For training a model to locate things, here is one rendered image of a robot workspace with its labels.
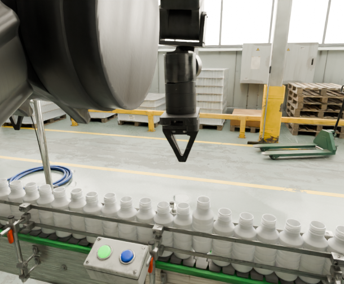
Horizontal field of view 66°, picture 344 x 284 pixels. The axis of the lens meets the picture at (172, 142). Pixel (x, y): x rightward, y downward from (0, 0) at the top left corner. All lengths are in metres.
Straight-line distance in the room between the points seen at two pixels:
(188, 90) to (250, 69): 6.88
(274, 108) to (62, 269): 4.63
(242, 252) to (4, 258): 0.83
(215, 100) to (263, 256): 5.37
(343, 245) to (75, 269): 0.78
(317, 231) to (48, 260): 0.83
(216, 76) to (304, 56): 2.43
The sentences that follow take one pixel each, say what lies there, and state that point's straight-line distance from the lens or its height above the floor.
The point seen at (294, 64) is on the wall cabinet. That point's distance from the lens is 7.42.
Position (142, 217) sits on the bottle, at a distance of 0.81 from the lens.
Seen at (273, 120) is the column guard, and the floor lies 0.48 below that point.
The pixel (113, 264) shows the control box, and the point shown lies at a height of 1.10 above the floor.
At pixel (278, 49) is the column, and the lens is 5.27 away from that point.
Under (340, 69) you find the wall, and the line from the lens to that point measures 7.99.
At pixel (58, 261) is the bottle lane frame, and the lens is 1.03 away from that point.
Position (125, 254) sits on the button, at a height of 1.12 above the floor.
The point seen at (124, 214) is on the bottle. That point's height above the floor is 1.13.
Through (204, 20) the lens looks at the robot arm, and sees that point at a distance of 0.47.
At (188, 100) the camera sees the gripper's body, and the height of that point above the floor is 1.50.
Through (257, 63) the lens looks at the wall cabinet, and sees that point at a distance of 7.33.
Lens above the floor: 1.57
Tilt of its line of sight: 18 degrees down
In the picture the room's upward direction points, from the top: straight up
